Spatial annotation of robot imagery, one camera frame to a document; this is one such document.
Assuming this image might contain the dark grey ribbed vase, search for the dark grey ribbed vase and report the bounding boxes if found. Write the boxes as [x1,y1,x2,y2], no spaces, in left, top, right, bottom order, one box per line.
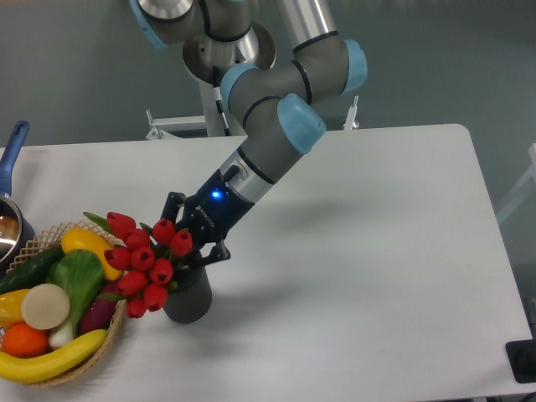
[163,266,213,324]

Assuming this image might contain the green bok choy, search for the green bok choy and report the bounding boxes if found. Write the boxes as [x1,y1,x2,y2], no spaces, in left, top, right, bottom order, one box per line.
[46,250,104,350]

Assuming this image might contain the orange fruit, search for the orange fruit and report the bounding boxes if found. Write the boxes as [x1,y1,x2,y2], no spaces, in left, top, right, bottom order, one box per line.
[1,322,49,358]

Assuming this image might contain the red tulip bouquet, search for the red tulip bouquet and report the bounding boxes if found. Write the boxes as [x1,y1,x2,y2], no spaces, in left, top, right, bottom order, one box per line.
[84,212,194,318]

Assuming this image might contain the yellow squash upper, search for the yellow squash upper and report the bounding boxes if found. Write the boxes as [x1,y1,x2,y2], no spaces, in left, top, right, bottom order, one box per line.
[60,227,122,281]

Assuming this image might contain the white frame right edge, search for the white frame right edge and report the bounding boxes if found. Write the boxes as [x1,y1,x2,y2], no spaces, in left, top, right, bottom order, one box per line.
[495,143,535,225]

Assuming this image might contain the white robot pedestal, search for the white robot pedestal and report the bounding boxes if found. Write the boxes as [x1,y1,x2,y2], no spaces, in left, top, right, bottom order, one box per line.
[198,81,245,137]

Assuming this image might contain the black device table edge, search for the black device table edge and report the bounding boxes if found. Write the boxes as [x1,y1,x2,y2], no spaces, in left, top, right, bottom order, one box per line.
[505,339,535,384]

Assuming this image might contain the green cucumber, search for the green cucumber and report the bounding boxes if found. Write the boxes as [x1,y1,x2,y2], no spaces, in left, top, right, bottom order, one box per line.
[1,245,64,294]

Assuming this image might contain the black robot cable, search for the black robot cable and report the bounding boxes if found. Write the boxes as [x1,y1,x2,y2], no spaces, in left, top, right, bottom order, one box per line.
[211,66,232,137]

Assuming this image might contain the yellow banana front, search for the yellow banana front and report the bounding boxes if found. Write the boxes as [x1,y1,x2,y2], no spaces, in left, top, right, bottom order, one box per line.
[1,329,107,384]

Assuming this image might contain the blue handled saucepan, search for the blue handled saucepan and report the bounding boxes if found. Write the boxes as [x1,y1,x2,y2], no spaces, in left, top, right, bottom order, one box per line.
[1,121,34,276]

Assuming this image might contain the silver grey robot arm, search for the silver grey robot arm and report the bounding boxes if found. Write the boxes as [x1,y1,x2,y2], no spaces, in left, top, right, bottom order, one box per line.
[131,1,368,270]

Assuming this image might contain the beige round disc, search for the beige round disc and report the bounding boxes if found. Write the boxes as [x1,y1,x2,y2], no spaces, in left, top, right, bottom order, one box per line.
[21,283,70,330]

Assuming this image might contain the white base frame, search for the white base frame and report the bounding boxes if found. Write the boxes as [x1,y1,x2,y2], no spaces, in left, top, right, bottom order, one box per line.
[144,95,362,142]

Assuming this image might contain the woven wicker basket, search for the woven wicker basket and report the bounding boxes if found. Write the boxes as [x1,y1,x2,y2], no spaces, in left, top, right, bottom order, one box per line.
[8,221,126,387]

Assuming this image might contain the purple sweet potato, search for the purple sweet potato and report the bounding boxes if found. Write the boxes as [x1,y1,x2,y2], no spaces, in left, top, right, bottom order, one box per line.
[80,281,118,334]

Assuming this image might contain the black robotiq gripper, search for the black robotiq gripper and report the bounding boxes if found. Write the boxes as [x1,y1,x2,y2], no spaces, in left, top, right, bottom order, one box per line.
[161,167,255,270]

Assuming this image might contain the yellow pepper left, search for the yellow pepper left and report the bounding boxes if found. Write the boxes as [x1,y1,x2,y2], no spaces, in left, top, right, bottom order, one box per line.
[0,289,29,328]

